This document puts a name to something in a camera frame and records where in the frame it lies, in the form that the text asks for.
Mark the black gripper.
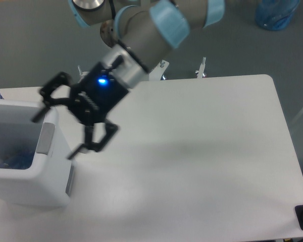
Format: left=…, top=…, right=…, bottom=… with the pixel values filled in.
left=31, top=61, right=130, bottom=160

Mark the clear plastic water bottle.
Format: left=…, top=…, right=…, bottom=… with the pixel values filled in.
left=0, top=151, right=34, bottom=169

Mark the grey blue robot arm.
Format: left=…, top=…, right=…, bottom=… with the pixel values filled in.
left=32, top=1, right=225, bottom=159

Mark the white trash can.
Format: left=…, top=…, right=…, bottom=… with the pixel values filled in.
left=0, top=99, right=74, bottom=207

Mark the blue water jug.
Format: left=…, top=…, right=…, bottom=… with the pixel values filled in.
left=255, top=1, right=300, bottom=31

